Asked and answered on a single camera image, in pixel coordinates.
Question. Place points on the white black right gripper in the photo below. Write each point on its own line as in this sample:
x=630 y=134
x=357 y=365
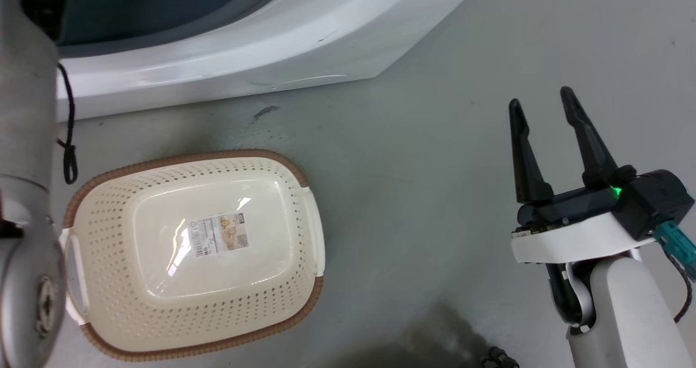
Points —
x=571 y=237

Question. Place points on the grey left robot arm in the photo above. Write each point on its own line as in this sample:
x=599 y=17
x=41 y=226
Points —
x=24 y=194

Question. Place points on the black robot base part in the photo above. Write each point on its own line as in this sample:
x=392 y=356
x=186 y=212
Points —
x=497 y=357

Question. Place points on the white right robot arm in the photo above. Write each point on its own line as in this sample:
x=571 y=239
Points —
x=625 y=313

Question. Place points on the white washing machine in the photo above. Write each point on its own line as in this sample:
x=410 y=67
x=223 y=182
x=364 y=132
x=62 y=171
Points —
x=283 y=36

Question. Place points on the cream perforated laundry basket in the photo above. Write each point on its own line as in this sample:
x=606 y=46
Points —
x=163 y=313

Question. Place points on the product label sticker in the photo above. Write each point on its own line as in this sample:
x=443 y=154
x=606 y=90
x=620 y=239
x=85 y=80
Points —
x=219 y=234

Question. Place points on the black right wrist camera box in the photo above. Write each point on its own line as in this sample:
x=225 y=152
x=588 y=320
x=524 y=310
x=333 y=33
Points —
x=650 y=199

